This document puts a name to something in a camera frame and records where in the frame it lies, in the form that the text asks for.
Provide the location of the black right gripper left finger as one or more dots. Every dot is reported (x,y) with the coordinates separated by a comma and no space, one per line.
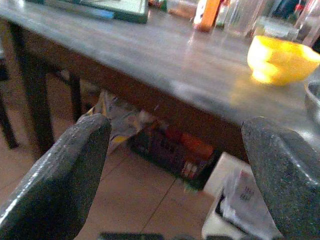
(55,180)

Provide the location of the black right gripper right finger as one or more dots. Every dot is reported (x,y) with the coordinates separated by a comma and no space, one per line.
(287,175)

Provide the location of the white cardboard box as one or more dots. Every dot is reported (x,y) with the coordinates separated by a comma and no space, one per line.
(225,197)

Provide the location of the metal pot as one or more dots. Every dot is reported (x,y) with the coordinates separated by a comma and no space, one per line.
(313,100)

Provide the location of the printed plastic bag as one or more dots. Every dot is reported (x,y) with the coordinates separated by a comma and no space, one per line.
(117,122)

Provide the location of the yellow bowl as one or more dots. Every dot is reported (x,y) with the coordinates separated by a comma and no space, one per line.
(280,61)

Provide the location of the black crate of packets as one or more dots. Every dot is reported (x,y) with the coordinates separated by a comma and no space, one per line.
(175,155)

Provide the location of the dark wooden table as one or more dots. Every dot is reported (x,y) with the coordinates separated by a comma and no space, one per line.
(150,70)

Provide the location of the clear glass jar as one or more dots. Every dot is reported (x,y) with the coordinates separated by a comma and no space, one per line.
(277,28)

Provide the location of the clear drinking glass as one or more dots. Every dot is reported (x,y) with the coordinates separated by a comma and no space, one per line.
(243,17)

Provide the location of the dark framed tray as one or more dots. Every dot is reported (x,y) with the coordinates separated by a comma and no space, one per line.
(105,10)

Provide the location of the orange and white bottle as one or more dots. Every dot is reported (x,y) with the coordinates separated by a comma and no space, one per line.
(207,15)

